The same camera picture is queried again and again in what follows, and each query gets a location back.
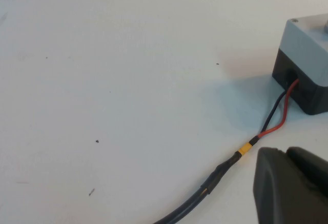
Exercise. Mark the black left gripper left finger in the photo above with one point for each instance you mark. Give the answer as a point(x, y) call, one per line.
point(279, 190)

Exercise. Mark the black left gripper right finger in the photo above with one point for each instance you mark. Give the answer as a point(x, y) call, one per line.
point(311, 165)

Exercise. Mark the grey and black button box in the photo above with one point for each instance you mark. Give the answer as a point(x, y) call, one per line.
point(299, 44)

